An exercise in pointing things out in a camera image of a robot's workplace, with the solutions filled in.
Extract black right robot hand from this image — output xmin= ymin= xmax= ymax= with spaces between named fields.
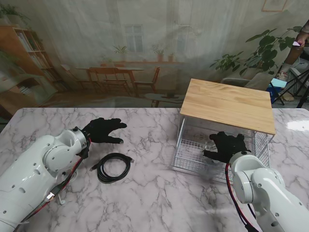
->
xmin=201 ymin=131 xmax=252 ymax=165

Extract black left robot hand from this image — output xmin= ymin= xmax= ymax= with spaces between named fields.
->
xmin=83 ymin=117 xmax=128 ymax=145

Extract white wire mesh drawer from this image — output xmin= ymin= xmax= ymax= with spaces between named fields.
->
xmin=170 ymin=131 xmax=256 ymax=183

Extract black cable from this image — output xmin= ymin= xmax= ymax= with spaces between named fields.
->
xmin=90 ymin=153 xmax=135 ymax=185

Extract white wired earphones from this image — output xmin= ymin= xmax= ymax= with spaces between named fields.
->
xmin=57 ymin=169 xmax=79 ymax=205

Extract blue storage box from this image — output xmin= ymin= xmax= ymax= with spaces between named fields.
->
xmin=267 ymin=78 xmax=288 ymax=104

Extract black tripod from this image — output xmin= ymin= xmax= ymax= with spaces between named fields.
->
xmin=272 ymin=69 xmax=309 ymax=109

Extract printed backdrop curtain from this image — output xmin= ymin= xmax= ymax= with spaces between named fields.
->
xmin=0 ymin=0 xmax=302 ymax=108

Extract person in background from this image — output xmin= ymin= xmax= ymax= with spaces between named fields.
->
xmin=277 ymin=25 xmax=309 ymax=80

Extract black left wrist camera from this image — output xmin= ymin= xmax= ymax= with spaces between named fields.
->
xmin=76 ymin=147 xmax=90 ymax=160

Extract wire frame with wooden top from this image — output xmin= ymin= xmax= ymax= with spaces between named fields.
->
xmin=177 ymin=78 xmax=276 ymax=184

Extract red black left arm cables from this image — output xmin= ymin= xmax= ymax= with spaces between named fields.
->
xmin=14 ymin=137 xmax=92 ymax=227

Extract red black arm cables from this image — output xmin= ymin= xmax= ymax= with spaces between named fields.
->
xmin=14 ymin=137 xmax=92 ymax=227
xmin=225 ymin=161 xmax=260 ymax=232

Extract red black right arm cables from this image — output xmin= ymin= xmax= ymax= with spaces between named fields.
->
xmin=225 ymin=161 xmax=260 ymax=232

